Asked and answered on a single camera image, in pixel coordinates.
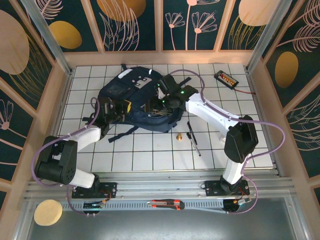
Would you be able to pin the navy blue backpack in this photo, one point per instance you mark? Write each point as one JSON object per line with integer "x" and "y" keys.
{"x": 120, "y": 87}

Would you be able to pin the black marker pen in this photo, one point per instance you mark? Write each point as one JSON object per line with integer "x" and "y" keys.
{"x": 192, "y": 133}

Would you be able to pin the silver pen with black cap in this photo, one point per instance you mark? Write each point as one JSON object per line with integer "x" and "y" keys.
{"x": 195, "y": 146}

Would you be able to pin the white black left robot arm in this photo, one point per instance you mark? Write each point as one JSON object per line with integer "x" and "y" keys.
{"x": 87, "y": 133}

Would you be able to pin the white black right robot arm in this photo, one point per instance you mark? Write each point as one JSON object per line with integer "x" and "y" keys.
{"x": 207, "y": 110}

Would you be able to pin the black device with orange cells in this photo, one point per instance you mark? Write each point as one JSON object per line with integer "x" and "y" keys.
{"x": 226, "y": 78}

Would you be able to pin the orange black utility knife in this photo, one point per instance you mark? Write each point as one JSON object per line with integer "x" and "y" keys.
{"x": 167, "y": 204}

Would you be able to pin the left controller circuit board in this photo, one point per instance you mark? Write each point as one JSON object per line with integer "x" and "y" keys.
{"x": 93, "y": 205}

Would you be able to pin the controller circuit board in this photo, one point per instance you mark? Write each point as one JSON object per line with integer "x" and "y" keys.
{"x": 93, "y": 205}
{"x": 237, "y": 203}

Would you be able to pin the grey metal sheet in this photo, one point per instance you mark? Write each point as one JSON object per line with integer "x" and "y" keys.
{"x": 162, "y": 225}

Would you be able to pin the right controller circuit board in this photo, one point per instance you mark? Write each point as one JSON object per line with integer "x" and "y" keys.
{"x": 237, "y": 203}

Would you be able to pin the round yellow sponge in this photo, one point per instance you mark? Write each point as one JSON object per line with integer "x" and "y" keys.
{"x": 48, "y": 212}

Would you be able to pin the aluminium extrusion rail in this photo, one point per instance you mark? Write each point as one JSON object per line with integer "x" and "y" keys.
{"x": 160, "y": 186}

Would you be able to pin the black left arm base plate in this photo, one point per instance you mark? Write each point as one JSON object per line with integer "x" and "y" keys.
{"x": 110, "y": 187}

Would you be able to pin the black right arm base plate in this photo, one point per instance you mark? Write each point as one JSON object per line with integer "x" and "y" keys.
{"x": 212, "y": 187}

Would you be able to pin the left aluminium frame post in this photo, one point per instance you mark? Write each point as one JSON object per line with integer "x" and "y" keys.
{"x": 47, "y": 37}

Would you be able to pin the aluminium frame post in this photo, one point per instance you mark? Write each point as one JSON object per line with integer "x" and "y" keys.
{"x": 47, "y": 37}
{"x": 267, "y": 35}

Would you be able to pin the right aluminium frame post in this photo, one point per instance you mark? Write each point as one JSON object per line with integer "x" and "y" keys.
{"x": 267, "y": 35}

